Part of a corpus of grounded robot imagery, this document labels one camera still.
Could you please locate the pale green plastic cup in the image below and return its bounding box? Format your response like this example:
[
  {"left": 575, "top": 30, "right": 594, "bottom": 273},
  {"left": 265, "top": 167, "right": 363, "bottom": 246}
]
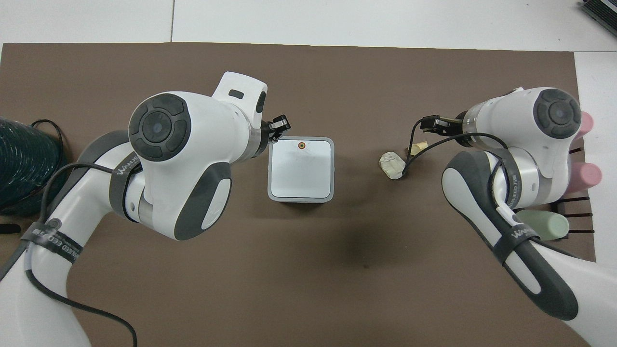
[{"left": 517, "top": 209, "right": 570, "bottom": 241}]

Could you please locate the black cable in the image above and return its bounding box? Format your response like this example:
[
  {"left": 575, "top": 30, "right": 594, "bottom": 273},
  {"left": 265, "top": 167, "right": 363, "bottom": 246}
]
[
  {"left": 402, "top": 115, "right": 517, "bottom": 227},
  {"left": 0, "top": 115, "right": 292, "bottom": 347}
]

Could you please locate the dark green ribbed hose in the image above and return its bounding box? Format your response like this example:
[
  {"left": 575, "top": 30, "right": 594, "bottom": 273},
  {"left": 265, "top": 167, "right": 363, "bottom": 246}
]
[{"left": 0, "top": 117, "right": 68, "bottom": 216}]

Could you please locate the pink plastic cup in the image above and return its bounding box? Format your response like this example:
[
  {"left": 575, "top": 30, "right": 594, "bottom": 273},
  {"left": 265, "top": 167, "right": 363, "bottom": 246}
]
[
  {"left": 571, "top": 162, "right": 604, "bottom": 196},
  {"left": 580, "top": 111, "right": 595, "bottom": 141}
]

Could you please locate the black wire cup rack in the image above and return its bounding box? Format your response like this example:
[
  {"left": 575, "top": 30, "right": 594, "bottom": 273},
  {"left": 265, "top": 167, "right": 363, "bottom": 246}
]
[{"left": 554, "top": 147, "right": 595, "bottom": 235}]

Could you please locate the black ribbed object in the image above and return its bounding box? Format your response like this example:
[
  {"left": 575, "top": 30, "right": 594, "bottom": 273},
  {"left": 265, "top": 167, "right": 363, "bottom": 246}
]
[{"left": 580, "top": 0, "right": 617, "bottom": 32}]

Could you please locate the crumpled white paper trash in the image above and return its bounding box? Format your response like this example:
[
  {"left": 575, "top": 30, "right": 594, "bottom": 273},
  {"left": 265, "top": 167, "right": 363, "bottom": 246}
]
[{"left": 379, "top": 151, "right": 406, "bottom": 180}]

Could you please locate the white square trash bin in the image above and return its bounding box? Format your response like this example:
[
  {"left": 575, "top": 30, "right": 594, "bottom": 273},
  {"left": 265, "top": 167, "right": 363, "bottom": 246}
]
[{"left": 268, "top": 136, "right": 335, "bottom": 204}]

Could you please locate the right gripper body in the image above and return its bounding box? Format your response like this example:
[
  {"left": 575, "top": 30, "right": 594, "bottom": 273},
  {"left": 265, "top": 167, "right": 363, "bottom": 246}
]
[{"left": 455, "top": 111, "right": 468, "bottom": 146}]

